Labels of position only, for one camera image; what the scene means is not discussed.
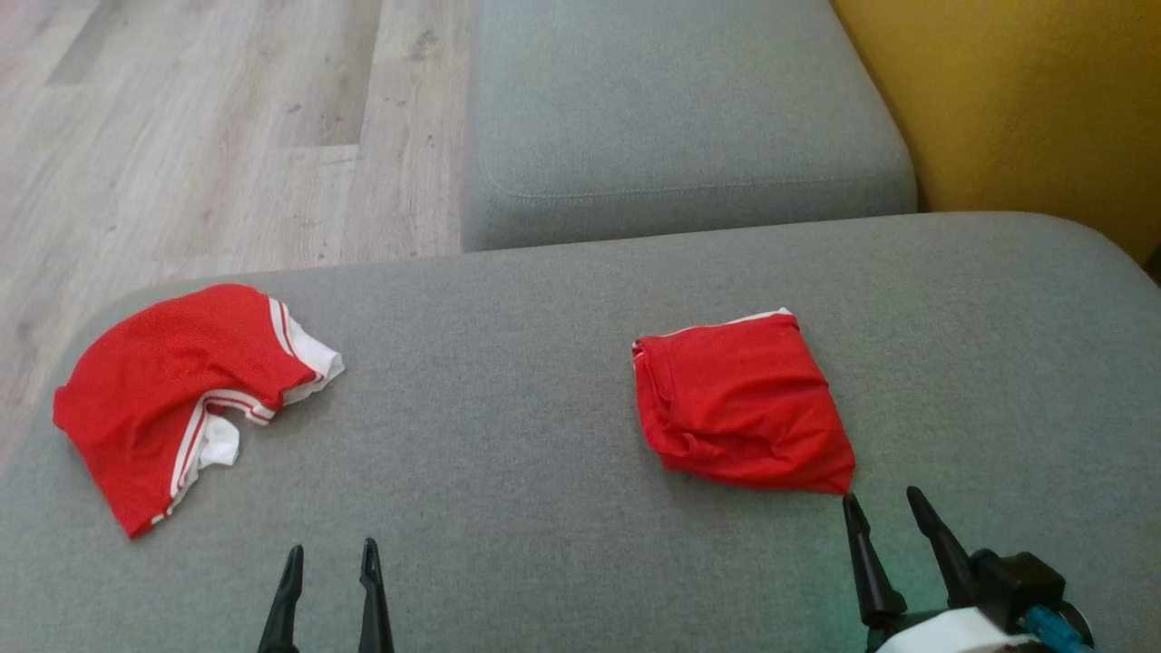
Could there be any small grey sofa seat cushion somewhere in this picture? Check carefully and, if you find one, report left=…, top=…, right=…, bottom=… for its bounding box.
left=460, top=0, right=919, bottom=253

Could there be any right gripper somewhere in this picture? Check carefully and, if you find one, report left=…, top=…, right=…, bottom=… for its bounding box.
left=842, top=486, right=1044, bottom=653

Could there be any blue camera cable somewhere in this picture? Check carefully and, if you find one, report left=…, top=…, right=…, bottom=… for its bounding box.
left=1025, top=606, right=1094, bottom=653

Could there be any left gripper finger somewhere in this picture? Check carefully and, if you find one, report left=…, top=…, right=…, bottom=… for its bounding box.
left=257, top=544, right=305, bottom=653
left=357, top=537, right=396, bottom=653

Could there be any red jersey with white trim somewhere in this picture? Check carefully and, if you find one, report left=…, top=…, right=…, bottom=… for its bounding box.
left=632, top=307, right=857, bottom=496
left=52, top=283, right=346, bottom=541

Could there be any yellow sofa back cushion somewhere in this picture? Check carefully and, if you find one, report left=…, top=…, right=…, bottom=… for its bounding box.
left=830, top=0, right=1161, bottom=268

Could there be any large grey sofa seat cushion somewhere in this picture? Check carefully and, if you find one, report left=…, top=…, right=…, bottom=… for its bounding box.
left=0, top=211, right=1161, bottom=653

